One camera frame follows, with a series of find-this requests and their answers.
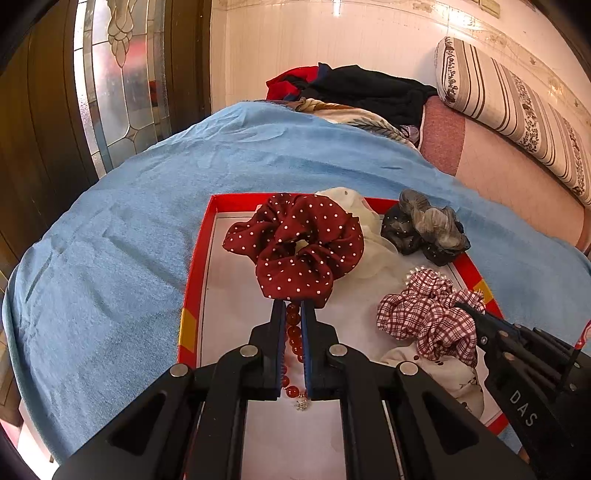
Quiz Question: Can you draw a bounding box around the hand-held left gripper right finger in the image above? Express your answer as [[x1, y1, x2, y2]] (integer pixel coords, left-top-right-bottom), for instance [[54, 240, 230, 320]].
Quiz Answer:
[[302, 300, 532, 480]]

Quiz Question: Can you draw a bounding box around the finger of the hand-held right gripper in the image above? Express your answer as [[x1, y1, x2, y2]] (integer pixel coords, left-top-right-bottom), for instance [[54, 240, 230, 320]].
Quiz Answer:
[[454, 302, 525, 335], [471, 318, 513, 357]]

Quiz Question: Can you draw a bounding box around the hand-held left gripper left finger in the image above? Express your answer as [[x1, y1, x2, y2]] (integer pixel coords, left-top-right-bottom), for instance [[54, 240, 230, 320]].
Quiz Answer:
[[53, 300, 286, 480]]

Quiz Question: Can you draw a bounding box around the red bead bracelet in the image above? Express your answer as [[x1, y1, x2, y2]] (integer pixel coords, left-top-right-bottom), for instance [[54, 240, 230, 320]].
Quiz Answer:
[[279, 302, 310, 412]]

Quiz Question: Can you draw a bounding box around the red cardboard box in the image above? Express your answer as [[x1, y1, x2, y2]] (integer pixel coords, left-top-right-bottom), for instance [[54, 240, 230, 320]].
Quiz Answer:
[[177, 194, 507, 480]]

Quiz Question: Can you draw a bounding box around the red plaid scrunchie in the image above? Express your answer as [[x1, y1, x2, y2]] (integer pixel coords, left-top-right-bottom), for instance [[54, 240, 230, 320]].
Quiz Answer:
[[376, 267, 487, 368]]

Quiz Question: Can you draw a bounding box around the white dotted scrunchie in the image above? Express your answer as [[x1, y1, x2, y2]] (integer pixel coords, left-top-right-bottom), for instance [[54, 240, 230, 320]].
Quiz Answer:
[[380, 345, 485, 419]]

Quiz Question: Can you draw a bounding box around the dark red polka-dot scrunchie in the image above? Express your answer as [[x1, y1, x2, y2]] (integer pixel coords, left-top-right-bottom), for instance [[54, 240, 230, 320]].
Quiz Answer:
[[222, 192, 366, 309]]

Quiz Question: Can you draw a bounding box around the grey sheer scrunchie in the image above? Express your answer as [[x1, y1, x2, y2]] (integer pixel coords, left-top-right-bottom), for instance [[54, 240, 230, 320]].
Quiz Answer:
[[380, 188, 471, 268]]

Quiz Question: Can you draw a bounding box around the white sheer scrunchie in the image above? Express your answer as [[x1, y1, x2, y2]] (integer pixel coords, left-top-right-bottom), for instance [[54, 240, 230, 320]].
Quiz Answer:
[[316, 186, 399, 283]]

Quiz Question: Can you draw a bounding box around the pink bolster cushion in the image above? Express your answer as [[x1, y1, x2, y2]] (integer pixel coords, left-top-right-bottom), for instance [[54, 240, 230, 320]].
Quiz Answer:
[[417, 96, 591, 252]]

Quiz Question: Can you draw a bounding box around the light blue blanket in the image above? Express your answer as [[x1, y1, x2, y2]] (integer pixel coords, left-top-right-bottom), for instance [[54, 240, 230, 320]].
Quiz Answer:
[[2, 100, 591, 466]]

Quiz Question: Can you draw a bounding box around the striped floral pillow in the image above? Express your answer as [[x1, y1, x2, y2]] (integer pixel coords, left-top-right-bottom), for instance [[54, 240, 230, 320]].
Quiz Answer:
[[434, 36, 591, 207]]

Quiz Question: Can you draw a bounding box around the cream floral cloth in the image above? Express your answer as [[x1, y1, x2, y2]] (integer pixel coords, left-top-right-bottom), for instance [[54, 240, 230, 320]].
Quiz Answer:
[[294, 96, 419, 145]]

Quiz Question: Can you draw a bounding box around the black clothing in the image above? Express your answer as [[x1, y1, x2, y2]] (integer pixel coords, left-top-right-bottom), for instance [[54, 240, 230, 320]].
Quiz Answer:
[[295, 63, 438, 131]]

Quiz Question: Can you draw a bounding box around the red clothing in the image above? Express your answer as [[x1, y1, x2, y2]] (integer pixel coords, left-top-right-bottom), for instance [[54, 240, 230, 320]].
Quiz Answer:
[[265, 65, 322, 100]]

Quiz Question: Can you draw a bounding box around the stained glass door pane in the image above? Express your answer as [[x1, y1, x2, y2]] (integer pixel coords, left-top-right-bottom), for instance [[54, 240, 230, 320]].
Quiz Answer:
[[74, 0, 172, 178]]

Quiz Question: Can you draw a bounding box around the brown wooden door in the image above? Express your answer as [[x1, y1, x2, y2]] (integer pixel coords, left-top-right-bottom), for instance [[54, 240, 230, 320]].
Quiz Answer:
[[0, 0, 214, 324]]

